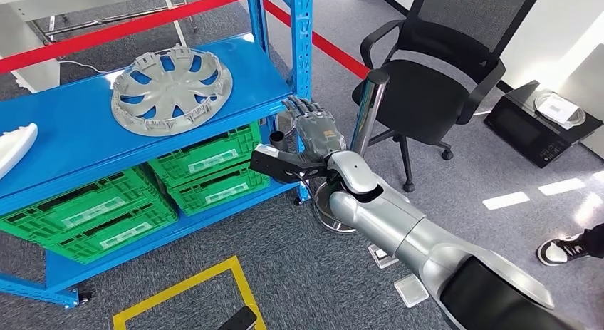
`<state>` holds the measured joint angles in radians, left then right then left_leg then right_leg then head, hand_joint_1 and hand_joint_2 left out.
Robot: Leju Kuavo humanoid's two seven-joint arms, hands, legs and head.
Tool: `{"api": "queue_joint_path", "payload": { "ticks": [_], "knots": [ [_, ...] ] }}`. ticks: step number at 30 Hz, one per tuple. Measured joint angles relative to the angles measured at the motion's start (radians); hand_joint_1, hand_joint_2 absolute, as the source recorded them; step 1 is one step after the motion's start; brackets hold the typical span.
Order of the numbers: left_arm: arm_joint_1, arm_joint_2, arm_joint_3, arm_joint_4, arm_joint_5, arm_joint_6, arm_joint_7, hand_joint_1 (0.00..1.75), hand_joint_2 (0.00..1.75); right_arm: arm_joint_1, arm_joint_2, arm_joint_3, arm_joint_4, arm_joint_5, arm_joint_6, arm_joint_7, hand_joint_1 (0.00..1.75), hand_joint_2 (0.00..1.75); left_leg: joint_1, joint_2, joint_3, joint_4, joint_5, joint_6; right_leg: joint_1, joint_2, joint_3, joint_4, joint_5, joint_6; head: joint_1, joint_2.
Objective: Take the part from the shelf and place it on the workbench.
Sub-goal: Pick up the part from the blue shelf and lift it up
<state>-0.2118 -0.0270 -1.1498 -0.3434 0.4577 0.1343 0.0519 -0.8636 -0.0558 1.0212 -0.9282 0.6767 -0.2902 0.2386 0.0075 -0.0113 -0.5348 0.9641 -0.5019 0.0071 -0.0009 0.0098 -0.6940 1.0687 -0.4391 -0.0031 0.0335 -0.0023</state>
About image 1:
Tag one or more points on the red barrier belt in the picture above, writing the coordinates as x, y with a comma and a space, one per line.
118, 31
330, 47

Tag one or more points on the white floor socket plate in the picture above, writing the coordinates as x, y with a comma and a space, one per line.
380, 257
411, 291

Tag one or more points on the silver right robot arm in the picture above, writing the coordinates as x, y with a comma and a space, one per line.
401, 224

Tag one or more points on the chrome stanchion post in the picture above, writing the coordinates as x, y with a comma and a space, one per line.
370, 110

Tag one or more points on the person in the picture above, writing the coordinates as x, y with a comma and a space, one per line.
566, 247

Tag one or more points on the blue metal shelf rack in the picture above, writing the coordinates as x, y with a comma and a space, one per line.
71, 129

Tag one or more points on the white lidded dish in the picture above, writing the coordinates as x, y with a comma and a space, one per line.
559, 109

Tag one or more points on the black microwave oven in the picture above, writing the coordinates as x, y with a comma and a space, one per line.
524, 129

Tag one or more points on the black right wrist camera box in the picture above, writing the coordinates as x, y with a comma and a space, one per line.
278, 165

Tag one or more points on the yellow tape square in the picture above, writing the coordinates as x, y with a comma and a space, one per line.
240, 280

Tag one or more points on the black office chair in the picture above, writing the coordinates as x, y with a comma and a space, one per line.
424, 96

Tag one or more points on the white metal-legged table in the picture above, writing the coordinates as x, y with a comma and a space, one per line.
174, 21

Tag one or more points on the grey plastic wheel hubcap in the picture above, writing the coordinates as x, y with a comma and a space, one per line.
165, 94

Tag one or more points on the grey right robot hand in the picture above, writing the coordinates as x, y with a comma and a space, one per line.
318, 132

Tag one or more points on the white curved plastic part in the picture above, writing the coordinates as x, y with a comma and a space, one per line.
16, 148

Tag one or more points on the black robot body part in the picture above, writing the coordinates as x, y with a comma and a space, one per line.
240, 319

